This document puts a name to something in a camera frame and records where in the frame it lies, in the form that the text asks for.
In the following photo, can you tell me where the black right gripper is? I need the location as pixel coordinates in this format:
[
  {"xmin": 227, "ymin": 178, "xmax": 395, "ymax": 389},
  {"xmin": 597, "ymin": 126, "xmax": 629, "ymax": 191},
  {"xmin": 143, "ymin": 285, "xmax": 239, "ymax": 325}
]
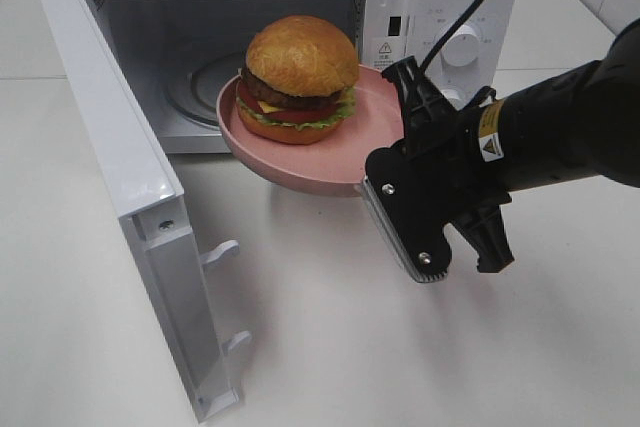
[{"xmin": 360, "ymin": 56, "xmax": 511, "ymax": 283}]

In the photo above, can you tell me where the white timer knob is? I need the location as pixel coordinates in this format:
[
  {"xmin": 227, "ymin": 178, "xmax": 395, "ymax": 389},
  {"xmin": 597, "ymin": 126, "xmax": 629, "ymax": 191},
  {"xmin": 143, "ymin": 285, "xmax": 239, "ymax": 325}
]
[{"xmin": 441, "ymin": 89, "xmax": 466, "ymax": 110}]

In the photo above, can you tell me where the pink round plate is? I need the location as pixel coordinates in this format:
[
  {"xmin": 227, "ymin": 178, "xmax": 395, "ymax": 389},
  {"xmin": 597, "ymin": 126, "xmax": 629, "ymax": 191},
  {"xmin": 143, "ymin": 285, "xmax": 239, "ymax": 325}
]
[{"xmin": 217, "ymin": 66, "xmax": 403, "ymax": 197}]

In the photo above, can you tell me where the burger with lettuce and tomato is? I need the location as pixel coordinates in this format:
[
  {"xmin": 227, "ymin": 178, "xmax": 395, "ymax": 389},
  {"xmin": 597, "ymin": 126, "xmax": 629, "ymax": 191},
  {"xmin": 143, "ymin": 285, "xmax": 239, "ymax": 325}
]
[{"xmin": 235, "ymin": 15, "xmax": 359, "ymax": 145}]

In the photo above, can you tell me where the white microwave door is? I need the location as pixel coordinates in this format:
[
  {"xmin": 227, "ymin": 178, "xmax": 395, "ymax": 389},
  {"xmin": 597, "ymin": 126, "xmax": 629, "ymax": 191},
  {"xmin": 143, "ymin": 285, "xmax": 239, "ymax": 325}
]
[{"xmin": 41, "ymin": 0, "xmax": 251, "ymax": 421}]

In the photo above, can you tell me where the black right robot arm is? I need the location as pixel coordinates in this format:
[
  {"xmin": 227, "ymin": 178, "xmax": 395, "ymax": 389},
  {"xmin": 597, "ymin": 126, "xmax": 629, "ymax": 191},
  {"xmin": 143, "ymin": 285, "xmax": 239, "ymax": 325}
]
[{"xmin": 362, "ymin": 23, "xmax": 639, "ymax": 283}]

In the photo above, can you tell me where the upper white power knob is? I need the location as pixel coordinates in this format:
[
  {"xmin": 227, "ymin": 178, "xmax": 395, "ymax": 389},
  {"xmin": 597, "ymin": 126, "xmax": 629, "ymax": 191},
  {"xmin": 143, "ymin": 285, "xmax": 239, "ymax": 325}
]
[{"xmin": 436, "ymin": 22, "xmax": 481, "ymax": 67}]

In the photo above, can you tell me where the glass microwave turntable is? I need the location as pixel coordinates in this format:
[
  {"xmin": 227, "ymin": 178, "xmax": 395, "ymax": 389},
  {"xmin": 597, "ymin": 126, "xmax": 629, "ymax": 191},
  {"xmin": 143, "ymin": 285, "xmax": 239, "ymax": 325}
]
[{"xmin": 164, "ymin": 45, "xmax": 245, "ymax": 129}]

